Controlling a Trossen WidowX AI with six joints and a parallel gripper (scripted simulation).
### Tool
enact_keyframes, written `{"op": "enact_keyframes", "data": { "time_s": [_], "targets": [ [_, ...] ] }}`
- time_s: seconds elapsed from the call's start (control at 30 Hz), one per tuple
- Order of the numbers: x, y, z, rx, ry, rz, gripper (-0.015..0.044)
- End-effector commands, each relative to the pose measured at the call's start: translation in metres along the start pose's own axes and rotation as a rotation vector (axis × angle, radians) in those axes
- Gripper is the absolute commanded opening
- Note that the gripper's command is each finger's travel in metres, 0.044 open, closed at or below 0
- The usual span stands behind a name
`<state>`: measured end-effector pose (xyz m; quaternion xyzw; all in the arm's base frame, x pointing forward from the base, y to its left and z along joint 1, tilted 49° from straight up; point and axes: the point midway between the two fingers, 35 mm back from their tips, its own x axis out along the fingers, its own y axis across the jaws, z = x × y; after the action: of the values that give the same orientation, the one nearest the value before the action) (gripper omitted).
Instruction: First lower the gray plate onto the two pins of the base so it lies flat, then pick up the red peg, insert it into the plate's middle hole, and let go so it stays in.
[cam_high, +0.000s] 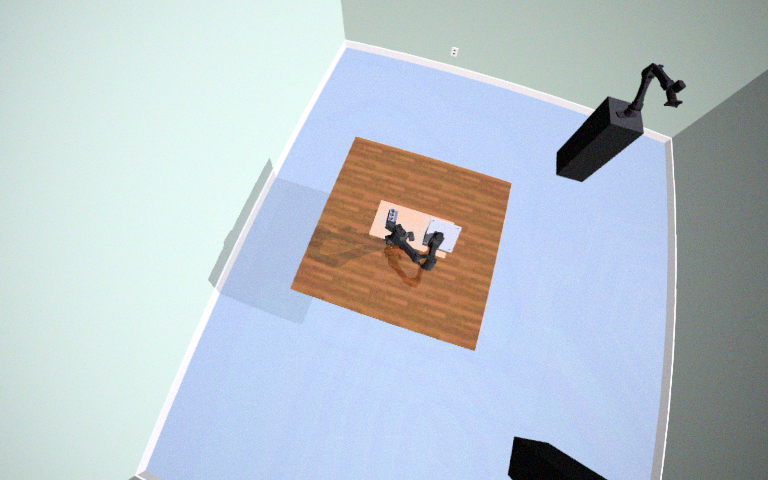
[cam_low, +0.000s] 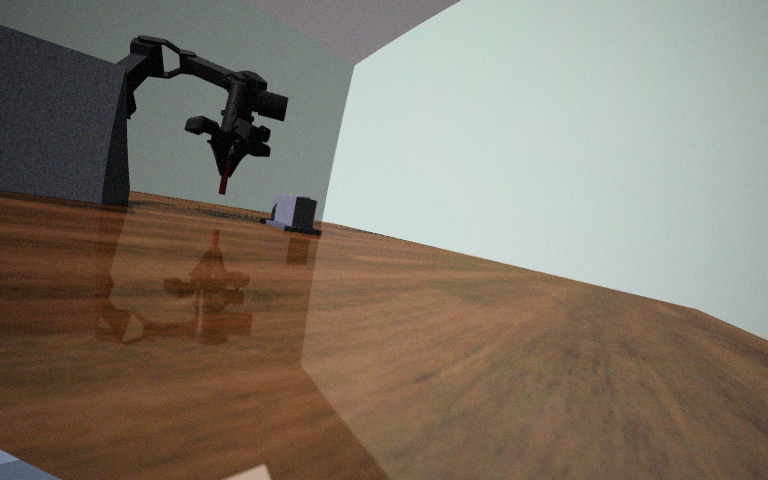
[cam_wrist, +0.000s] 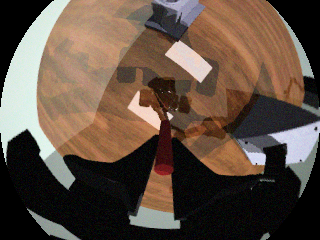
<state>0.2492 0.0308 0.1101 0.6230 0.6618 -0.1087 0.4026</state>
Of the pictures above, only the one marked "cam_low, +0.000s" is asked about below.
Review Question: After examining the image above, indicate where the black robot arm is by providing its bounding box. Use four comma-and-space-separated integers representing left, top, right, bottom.
117, 35, 289, 146

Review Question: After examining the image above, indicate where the dark red peg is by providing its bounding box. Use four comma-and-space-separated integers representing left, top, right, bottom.
219, 159, 231, 195

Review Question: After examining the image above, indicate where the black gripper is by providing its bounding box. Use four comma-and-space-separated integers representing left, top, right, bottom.
185, 103, 270, 177

